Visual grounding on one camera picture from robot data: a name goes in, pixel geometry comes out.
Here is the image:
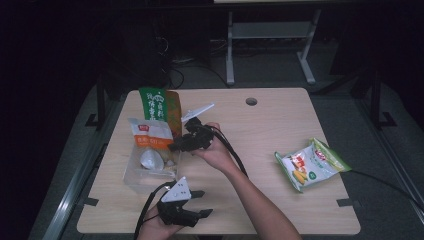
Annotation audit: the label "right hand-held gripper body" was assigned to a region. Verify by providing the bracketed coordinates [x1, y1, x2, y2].
[181, 102, 216, 153]

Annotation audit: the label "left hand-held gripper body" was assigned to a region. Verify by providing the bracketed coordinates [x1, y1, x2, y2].
[156, 176, 202, 229]

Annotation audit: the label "orange and clear food packet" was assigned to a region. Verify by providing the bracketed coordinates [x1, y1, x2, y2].
[128, 117, 178, 175]

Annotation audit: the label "clear plastic container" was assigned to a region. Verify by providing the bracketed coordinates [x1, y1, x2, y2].
[122, 119, 184, 195]

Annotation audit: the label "green and red food packet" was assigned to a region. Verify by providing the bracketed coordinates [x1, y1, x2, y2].
[138, 86, 184, 138]

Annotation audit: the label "person's right hand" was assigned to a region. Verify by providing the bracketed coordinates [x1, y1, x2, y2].
[191, 121, 240, 175]

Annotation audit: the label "person's left hand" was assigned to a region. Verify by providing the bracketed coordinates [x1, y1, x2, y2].
[136, 204, 185, 240]

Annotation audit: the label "black metal stand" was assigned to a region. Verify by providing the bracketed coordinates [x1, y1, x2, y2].
[368, 68, 398, 130]
[85, 74, 108, 131]

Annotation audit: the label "white and green snack packet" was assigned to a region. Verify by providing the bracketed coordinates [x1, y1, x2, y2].
[274, 137, 353, 194]

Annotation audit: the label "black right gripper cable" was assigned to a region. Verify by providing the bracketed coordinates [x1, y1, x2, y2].
[210, 125, 250, 178]

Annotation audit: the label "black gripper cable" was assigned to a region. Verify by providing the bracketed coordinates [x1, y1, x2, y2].
[210, 125, 250, 178]
[133, 181, 176, 240]

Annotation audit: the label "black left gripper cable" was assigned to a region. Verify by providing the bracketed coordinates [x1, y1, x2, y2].
[133, 181, 176, 240]

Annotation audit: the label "black floor cables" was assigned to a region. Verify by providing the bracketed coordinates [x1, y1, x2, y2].
[156, 36, 231, 89]

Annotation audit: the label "grey metal rail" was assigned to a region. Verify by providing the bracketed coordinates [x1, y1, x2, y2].
[363, 109, 424, 209]
[41, 141, 113, 240]

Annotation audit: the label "grey metal desk frame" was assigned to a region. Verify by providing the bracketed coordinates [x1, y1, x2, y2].
[225, 9, 322, 86]

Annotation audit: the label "black cable on floor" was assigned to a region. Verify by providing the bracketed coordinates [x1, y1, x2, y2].
[349, 169, 424, 212]

